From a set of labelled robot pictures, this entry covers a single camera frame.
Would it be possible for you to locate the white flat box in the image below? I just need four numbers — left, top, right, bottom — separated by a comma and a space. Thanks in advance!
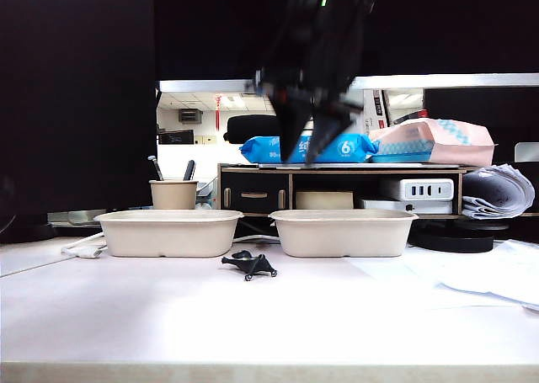
359, 198, 454, 215

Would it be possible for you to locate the black round stand base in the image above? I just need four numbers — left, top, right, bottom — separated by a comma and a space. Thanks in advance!
408, 221, 510, 254

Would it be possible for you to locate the white cable with connector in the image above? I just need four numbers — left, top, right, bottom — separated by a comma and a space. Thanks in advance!
61, 232, 107, 260

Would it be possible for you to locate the background computer monitor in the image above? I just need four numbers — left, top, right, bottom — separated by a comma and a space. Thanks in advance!
158, 130, 196, 146

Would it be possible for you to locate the beige box inside shelf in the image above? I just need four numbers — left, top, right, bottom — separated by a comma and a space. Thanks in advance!
295, 190, 355, 210

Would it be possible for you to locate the white paper stack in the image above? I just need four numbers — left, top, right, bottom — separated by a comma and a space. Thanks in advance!
440, 239, 539, 313

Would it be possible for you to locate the white printed carton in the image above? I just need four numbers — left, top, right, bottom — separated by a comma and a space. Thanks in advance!
363, 88, 393, 132

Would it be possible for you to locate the flat white paper sheet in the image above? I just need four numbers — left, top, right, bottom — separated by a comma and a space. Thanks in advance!
349, 246, 519, 311

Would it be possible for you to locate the black monitor with silver bezel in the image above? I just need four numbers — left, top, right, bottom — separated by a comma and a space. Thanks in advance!
153, 0, 539, 93

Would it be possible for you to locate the silver monitor base plate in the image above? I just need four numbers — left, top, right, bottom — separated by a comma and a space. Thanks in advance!
47, 209, 109, 227

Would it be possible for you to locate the red hanging ornament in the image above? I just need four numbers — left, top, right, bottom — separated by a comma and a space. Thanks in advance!
212, 93, 224, 132

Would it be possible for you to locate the grey wall box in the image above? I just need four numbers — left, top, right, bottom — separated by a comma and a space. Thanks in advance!
178, 109, 205, 125

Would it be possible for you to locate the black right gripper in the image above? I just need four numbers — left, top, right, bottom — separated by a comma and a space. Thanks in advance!
253, 28, 367, 165

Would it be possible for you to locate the blue wet wipes pack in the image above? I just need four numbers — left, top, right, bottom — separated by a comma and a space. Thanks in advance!
238, 132, 381, 165

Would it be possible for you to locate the rolled stack of papers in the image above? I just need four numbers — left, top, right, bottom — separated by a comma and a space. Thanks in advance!
462, 164, 537, 221

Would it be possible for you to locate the black office chair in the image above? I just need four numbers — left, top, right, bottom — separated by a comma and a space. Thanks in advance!
222, 114, 282, 145

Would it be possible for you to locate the pink tissue pack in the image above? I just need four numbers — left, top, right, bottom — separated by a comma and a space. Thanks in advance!
368, 118, 499, 168

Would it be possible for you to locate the small black dinosaur toy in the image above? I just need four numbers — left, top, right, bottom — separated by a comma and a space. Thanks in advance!
221, 250, 280, 283

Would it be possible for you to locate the thin white power cable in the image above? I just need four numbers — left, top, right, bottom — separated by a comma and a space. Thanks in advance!
233, 234, 282, 246

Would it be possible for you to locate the thin grey laptop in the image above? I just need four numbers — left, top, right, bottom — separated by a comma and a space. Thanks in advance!
257, 162, 463, 170

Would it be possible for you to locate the black monitor stand foot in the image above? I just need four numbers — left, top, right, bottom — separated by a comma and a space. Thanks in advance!
0, 214, 59, 244

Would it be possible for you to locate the white rounded panel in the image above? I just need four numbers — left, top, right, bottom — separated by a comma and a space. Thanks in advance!
515, 142, 539, 163

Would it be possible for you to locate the large black monitor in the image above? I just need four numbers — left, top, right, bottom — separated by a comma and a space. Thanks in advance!
0, 0, 159, 232

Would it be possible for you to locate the dark wooden desk shelf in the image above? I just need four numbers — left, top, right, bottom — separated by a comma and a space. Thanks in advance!
217, 162, 539, 221

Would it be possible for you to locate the black background panel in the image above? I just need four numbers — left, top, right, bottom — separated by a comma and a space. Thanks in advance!
423, 87, 539, 165

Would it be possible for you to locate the beige paper box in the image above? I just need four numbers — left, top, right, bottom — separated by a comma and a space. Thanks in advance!
93, 209, 245, 258
268, 209, 420, 258

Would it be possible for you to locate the beige paper cup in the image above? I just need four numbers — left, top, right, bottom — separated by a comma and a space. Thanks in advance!
148, 179, 200, 211

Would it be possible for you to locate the white power strip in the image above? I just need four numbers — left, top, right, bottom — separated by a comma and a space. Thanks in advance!
380, 178, 456, 202

